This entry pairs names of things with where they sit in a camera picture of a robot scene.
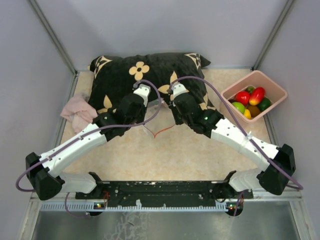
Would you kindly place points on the left aluminium corner post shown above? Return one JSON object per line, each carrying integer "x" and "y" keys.
{"x": 52, "y": 35}

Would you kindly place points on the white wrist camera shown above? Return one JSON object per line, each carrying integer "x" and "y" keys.
{"x": 143, "y": 91}
{"x": 178, "y": 89}

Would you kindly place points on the dark green toy lime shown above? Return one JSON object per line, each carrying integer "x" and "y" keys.
{"x": 264, "y": 104}

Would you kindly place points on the pink plastic bin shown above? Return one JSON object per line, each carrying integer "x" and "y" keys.
{"x": 274, "y": 92}

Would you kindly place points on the dark mangosteen toy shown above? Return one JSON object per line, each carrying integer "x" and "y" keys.
{"x": 250, "y": 89}

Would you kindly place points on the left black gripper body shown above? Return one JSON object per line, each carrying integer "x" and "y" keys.
{"x": 138, "y": 119}

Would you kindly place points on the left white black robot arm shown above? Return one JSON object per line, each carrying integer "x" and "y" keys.
{"x": 46, "y": 171}

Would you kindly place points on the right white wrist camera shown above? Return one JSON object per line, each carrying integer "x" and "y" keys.
{"x": 178, "y": 89}

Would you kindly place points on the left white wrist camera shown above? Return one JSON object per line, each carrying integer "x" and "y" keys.
{"x": 143, "y": 91}

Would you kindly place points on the yellow toy lemon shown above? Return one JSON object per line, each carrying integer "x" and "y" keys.
{"x": 247, "y": 114}

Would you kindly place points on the right aluminium corner post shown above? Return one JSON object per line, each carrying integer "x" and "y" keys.
{"x": 289, "y": 4}

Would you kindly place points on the light green toy fruit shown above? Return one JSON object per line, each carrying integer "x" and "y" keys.
{"x": 239, "y": 106}

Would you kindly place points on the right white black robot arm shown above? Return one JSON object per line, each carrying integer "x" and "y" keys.
{"x": 274, "y": 164}

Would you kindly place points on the pink purple cloth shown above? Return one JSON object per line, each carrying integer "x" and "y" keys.
{"x": 78, "y": 112}

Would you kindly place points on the black floral pillow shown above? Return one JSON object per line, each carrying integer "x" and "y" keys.
{"x": 114, "y": 77}

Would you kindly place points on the aluminium corner post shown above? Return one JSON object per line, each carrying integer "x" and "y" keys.
{"x": 289, "y": 4}
{"x": 52, "y": 35}

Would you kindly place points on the red yellow toy mango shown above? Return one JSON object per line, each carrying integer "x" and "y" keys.
{"x": 257, "y": 96}

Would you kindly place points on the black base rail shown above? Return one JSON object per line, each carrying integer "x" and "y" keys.
{"x": 167, "y": 195}

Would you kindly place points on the brown toy fruit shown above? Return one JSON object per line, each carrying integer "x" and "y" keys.
{"x": 254, "y": 111}

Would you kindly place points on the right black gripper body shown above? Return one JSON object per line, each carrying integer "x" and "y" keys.
{"x": 179, "y": 118}

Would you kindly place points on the red toy apple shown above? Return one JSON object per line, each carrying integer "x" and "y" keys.
{"x": 243, "y": 97}

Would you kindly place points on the clear zip bag orange zipper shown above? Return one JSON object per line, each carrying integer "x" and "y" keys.
{"x": 163, "y": 121}

